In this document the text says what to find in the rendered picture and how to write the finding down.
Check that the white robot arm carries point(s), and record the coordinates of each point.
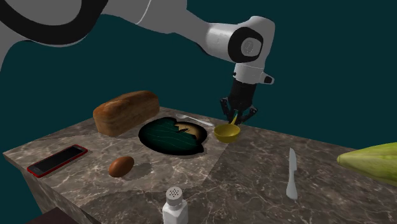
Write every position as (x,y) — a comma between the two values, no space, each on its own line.
(173,18)

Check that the dark green plate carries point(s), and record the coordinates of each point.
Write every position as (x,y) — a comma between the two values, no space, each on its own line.
(164,138)

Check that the brown egg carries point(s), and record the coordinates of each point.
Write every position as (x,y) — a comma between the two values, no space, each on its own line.
(121,166)

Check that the brown bread loaf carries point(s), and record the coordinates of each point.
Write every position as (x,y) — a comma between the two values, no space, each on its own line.
(127,112)

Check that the white knife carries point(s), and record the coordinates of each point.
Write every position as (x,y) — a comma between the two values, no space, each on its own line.
(292,173)

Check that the white salt shaker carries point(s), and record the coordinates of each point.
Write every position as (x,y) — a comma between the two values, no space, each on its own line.
(174,209)

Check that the yellow-green vegetable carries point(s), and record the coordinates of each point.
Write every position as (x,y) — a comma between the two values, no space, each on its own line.
(372,163)

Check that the silver fork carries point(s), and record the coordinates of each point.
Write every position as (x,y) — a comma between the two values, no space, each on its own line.
(195,119)

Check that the red-edged black phone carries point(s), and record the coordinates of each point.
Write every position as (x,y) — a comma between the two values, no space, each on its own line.
(57,160)

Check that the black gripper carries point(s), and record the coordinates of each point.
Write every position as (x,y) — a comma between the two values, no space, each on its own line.
(242,94)

